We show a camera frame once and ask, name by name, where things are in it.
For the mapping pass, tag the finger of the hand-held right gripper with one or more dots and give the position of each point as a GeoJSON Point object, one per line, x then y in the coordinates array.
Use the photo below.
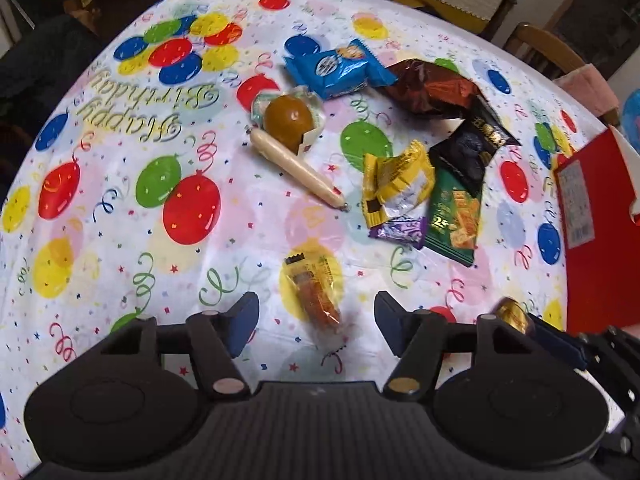
{"type": "Point", "coordinates": [557, 337]}

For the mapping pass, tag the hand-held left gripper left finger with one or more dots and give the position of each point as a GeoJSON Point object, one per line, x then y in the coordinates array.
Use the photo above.
{"type": "Point", "coordinates": [245, 325]}

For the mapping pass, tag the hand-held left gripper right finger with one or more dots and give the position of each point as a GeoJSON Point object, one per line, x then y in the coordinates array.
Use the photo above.
{"type": "Point", "coordinates": [387, 320]}

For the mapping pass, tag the gold candy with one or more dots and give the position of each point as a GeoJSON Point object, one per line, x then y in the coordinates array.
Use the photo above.
{"type": "Point", "coordinates": [512, 312]}

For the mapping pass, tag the clear packet of orange snack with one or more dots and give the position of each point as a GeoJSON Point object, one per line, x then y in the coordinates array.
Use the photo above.
{"type": "Point", "coordinates": [315, 295]}

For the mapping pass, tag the red box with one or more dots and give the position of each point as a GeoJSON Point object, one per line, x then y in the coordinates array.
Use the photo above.
{"type": "Point", "coordinates": [605, 260]}

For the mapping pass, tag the beige sausage stick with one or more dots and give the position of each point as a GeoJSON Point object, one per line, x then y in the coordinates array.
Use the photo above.
{"type": "Point", "coordinates": [290, 162]}

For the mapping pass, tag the purple candy packet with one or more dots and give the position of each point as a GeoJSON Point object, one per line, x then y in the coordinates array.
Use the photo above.
{"type": "Point", "coordinates": [400, 230]}

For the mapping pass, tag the green snack packet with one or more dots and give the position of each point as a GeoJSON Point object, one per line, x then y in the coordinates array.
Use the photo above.
{"type": "Point", "coordinates": [452, 220]}

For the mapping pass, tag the balloon print tablecloth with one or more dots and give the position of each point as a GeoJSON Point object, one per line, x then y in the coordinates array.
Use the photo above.
{"type": "Point", "coordinates": [125, 240]}

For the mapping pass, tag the yellow snack packet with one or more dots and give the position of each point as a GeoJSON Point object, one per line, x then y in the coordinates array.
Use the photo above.
{"type": "Point", "coordinates": [395, 170]}

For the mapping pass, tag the black snack packet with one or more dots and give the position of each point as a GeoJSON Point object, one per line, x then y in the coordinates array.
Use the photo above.
{"type": "Point", "coordinates": [465, 152]}

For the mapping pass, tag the packaged brown egg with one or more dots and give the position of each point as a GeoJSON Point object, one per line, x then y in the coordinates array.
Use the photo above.
{"type": "Point", "coordinates": [287, 116]}

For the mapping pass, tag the blue round object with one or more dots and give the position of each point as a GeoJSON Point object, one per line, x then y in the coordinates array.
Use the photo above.
{"type": "Point", "coordinates": [631, 117]}

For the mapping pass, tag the brown foil snack packet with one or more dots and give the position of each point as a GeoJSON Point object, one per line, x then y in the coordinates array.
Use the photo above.
{"type": "Point", "coordinates": [430, 87]}

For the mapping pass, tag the pink cloth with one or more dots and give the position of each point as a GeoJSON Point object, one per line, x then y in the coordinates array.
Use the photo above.
{"type": "Point", "coordinates": [585, 82]}

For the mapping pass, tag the blue snack packet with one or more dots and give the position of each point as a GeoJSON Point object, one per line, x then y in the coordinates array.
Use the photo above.
{"type": "Point", "coordinates": [335, 67]}

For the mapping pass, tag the wooden chair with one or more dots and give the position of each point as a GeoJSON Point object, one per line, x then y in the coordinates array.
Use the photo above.
{"type": "Point", "coordinates": [540, 40]}

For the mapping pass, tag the black jacket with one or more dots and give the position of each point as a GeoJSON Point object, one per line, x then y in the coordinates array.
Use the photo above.
{"type": "Point", "coordinates": [45, 60]}

